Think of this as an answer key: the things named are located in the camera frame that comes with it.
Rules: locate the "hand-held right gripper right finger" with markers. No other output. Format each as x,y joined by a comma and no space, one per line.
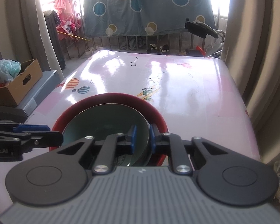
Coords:
153,142

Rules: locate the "pink floral garment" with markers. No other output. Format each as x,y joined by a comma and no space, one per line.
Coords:
68,26

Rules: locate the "beige curtain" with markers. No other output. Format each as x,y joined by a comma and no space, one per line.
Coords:
266,63
21,28

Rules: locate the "cardboard box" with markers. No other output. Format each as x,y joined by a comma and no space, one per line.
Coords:
14,91

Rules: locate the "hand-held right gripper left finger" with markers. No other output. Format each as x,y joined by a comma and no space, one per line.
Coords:
133,142

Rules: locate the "black exercise bike seat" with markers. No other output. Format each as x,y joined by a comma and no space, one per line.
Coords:
198,29

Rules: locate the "red and black bowl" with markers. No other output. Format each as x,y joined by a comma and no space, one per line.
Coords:
121,98

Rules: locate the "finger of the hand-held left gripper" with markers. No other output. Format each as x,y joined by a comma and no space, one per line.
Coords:
46,138
30,128

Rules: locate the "grey storage box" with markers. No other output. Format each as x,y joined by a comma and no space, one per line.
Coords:
44,84

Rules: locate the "red plastic object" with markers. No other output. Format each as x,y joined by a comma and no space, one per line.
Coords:
200,49

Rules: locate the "pale green plastic bag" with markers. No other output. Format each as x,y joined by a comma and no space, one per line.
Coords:
4,71

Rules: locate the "blue blanket with circles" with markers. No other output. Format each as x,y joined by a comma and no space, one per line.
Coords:
158,11

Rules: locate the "yellow stick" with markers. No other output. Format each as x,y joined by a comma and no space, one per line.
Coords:
79,38

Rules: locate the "dark radiator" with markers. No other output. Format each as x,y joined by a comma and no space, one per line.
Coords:
54,46

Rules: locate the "black box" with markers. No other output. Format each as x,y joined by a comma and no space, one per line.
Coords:
4,113

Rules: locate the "exercise bike frame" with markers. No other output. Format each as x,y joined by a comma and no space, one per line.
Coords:
220,45

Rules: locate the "marbled green bowl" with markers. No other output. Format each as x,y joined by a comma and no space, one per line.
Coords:
100,121

